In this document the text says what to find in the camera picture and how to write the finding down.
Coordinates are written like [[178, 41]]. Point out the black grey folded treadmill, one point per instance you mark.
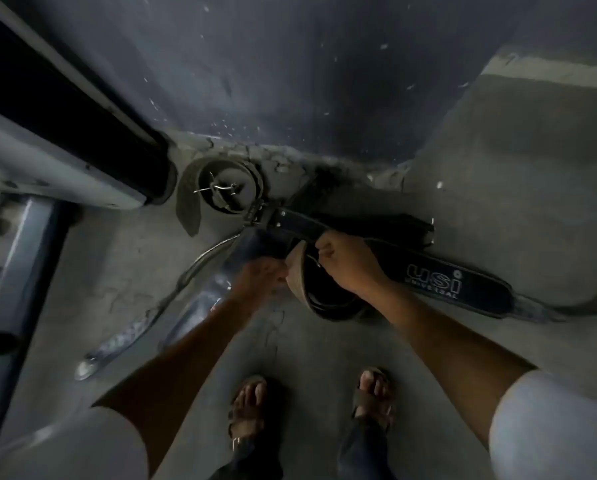
[[53, 109]]

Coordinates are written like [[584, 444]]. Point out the dark blue jeans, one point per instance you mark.
[[363, 454]]

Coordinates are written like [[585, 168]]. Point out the person's right forearm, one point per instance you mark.
[[443, 354]]

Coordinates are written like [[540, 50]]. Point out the person's foot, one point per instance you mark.
[[251, 394], [373, 387]]

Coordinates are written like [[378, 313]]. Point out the person's left forearm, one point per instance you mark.
[[178, 364]]

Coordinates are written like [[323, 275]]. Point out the person's left hand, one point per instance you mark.
[[258, 282]]

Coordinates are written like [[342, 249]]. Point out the olive green suede belt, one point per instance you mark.
[[188, 194]]

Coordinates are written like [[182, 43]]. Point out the person's right foot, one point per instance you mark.
[[373, 387]]

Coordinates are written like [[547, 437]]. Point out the person's right hand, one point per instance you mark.
[[353, 259]]

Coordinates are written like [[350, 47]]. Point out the person's left foot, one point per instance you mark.
[[251, 394]]

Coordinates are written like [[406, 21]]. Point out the white long-sleeved shirt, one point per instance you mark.
[[553, 424]]

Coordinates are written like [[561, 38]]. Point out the brown suede belt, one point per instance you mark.
[[296, 277]]

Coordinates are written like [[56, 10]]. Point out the black USI leather belt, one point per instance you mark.
[[478, 289]]

